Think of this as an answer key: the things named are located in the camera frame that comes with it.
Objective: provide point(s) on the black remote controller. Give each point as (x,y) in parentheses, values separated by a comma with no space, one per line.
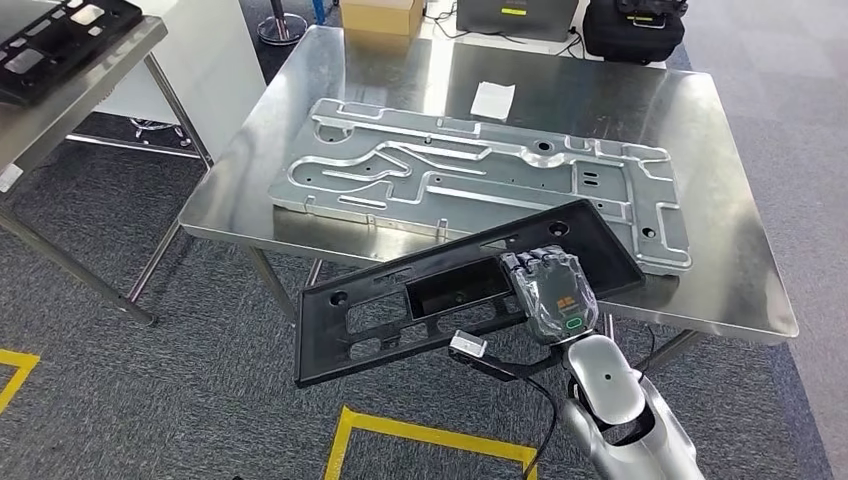
(652,8)

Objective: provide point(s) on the white desk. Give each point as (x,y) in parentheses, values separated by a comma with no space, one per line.
(517,50)

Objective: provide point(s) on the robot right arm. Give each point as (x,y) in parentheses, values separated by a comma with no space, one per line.
(606,378)

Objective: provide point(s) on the grey laptop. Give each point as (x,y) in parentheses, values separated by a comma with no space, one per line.
(517,26)

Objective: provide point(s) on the black carry bag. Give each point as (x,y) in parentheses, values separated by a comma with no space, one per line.
(629,43)

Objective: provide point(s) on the brown cardboard box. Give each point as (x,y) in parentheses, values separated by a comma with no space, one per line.
(381,16)

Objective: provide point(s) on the small stainless steel table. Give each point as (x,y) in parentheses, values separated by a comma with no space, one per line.
(66,99)

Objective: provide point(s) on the white cabinet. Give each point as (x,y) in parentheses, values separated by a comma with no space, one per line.
(199,66)

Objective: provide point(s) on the white paper sheet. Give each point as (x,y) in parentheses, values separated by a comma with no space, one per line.
(493,100)

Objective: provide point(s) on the stanchion with chrome base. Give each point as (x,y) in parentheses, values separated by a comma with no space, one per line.
(281,30)

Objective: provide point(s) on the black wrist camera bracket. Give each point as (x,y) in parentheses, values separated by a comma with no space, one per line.
(510,371)

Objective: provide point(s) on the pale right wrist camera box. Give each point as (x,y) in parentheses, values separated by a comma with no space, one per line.
(469,344)

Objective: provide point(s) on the black plastic plate frame part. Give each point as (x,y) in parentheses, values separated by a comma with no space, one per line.
(56,46)
(318,344)

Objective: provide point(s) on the stainless steel workbench table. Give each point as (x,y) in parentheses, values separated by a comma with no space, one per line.
(596,99)

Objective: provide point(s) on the stamped grey metal plate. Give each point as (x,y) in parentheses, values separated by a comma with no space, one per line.
(464,179)

